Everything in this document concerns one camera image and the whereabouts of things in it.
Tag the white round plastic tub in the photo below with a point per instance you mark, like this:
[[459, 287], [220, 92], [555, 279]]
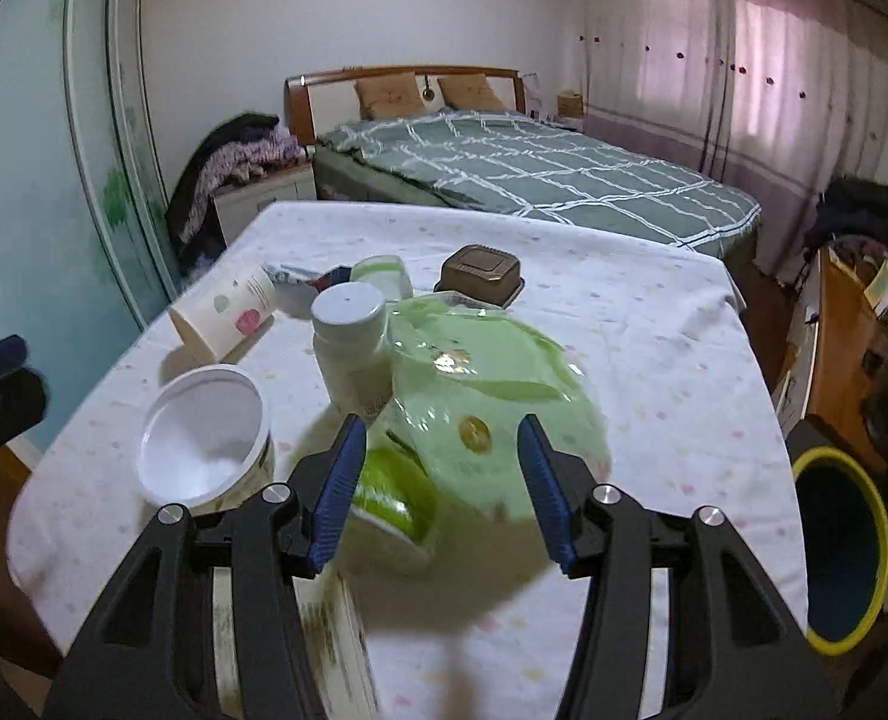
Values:
[[196, 435]]

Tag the glass sliding wardrobe door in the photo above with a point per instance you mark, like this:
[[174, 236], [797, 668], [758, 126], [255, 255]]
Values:
[[39, 165]]

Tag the brown rectangular block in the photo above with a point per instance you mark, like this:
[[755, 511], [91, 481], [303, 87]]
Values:
[[481, 270]]

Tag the yellow rimmed blue trash bin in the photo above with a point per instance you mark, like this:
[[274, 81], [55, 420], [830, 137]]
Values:
[[841, 540]]

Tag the green plastic bag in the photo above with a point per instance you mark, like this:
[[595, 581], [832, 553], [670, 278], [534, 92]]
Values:
[[474, 390]]

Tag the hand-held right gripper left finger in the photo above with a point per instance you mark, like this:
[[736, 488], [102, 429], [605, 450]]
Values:
[[339, 487]]

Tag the wooden desk cabinet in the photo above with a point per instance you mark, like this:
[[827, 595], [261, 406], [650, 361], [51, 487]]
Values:
[[841, 330]]

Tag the white nightstand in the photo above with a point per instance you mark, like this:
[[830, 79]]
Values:
[[256, 199]]

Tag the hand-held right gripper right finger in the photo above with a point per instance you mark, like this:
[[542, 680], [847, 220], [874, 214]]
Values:
[[545, 487]]

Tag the crumpled colourful wrapper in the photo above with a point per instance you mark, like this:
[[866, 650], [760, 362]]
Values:
[[294, 277]]

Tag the pink striped curtain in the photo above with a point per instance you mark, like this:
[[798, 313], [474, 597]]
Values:
[[714, 52]]

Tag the white capped plastic bottle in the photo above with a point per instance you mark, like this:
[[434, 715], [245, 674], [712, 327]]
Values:
[[346, 345]]

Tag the brown pillow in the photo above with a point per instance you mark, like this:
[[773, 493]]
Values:
[[470, 92], [388, 96]]

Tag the black clothes heap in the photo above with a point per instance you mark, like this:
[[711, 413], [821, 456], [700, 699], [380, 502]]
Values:
[[864, 210]]

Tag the wooden bed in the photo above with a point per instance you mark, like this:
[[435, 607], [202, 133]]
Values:
[[331, 97]]

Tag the green plaid bed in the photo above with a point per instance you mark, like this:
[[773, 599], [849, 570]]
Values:
[[526, 165]]

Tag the pile of dark clothes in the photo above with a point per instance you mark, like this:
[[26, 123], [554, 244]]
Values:
[[211, 165]]

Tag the white leaf print paper cup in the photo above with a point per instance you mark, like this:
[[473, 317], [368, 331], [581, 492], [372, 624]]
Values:
[[226, 307]]

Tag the white paper carton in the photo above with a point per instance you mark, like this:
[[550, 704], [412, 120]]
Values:
[[339, 652]]

